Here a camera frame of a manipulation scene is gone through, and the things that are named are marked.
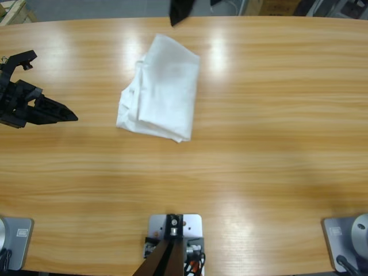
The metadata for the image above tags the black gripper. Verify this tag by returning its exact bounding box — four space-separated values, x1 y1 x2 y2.
0 79 79 129

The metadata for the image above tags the white t-shirt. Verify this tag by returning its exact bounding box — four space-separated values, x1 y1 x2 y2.
116 33 201 144

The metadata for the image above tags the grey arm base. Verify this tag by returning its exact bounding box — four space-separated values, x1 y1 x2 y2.
0 217 35 271
321 213 368 273

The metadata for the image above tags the cardboard box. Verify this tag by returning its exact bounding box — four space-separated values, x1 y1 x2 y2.
246 0 302 15

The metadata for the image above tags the grey metal equipment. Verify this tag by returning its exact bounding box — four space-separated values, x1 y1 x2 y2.
296 0 368 20

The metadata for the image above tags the wooden crate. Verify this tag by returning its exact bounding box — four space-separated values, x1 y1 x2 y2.
0 0 38 27

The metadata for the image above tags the small electronics module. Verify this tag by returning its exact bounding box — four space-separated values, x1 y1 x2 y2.
185 237 205 256
143 236 158 258

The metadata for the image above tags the white hose loop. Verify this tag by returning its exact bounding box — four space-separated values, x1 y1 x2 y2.
210 0 240 14

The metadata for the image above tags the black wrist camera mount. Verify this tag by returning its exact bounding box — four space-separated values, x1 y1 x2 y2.
0 50 38 84

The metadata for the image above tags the black base cable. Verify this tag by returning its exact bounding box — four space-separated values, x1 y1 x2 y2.
336 254 360 274
0 248 13 271

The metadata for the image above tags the white mount plate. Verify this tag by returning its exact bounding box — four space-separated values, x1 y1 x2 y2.
148 213 205 276

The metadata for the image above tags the dark camera post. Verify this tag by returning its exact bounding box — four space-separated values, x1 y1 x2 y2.
133 213 185 276

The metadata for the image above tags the orange and black cable bundle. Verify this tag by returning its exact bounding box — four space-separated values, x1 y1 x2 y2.
183 252 206 276

